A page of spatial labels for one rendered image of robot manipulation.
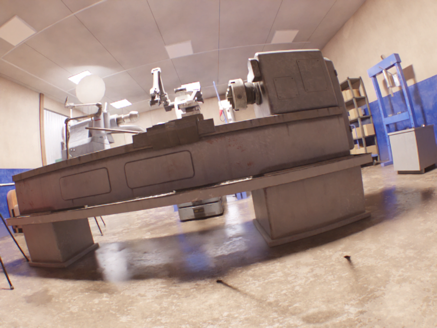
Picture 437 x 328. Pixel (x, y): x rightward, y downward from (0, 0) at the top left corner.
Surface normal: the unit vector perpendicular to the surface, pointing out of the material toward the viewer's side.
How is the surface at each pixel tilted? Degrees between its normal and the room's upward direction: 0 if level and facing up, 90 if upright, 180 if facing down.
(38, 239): 90
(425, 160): 90
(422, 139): 90
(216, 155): 90
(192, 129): 141
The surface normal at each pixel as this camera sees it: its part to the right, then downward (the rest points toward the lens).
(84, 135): -0.07, -0.41
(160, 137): 0.15, 0.75
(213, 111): 0.01, -0.01
